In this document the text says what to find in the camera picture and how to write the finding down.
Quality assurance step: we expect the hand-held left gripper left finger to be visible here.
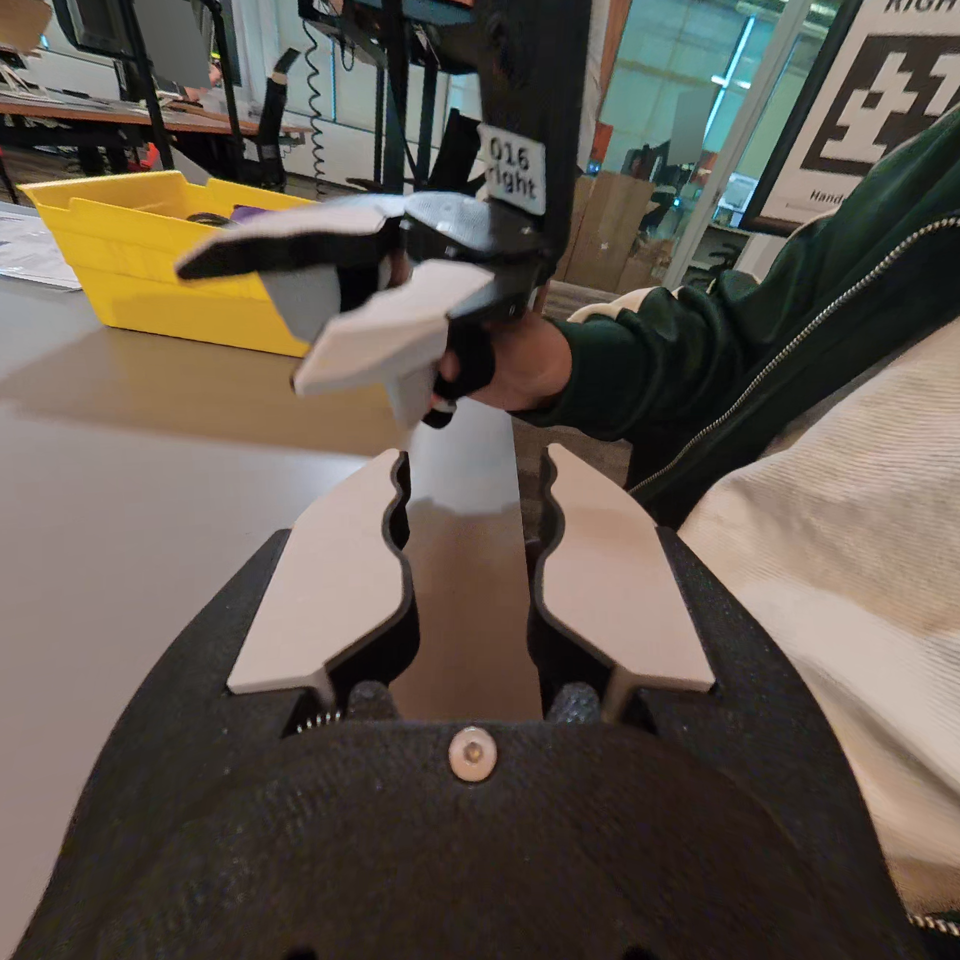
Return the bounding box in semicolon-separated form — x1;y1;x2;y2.
225;447;421;714

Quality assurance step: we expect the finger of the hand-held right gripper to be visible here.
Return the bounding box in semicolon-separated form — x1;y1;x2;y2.
292;258;498;431
174;201;408;348

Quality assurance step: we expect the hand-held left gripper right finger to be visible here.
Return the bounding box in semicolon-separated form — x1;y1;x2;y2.
527;442;717;723

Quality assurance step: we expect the yellow plastic bin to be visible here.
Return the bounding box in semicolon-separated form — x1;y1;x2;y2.
18;170;318;359

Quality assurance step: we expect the person's right forearm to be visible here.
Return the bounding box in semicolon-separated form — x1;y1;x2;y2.
517;105;960;451

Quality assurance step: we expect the person's right hand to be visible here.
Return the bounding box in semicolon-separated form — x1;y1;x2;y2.
431;309;576;415

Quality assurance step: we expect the person's green jacket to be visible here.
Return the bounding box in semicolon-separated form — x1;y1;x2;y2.
626;213;960;530

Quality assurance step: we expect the black office chair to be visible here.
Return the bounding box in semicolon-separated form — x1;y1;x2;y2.
253;46;303;192

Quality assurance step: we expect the brown cardboard box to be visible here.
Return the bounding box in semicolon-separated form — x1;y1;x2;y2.
558;171;680;295

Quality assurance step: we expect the person's cream clothing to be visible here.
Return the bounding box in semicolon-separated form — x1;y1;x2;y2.
675;322;960;925

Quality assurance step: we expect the long wooden table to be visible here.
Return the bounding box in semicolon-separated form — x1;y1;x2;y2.
0;93;314;145

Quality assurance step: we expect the white blue printed paper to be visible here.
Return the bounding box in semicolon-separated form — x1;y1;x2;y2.
0;202;81;291

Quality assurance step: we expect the black computer monitor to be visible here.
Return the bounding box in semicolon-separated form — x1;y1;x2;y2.
51;0;134;59

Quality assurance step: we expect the coiled cable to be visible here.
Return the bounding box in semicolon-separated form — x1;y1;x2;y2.
303;18;333;198

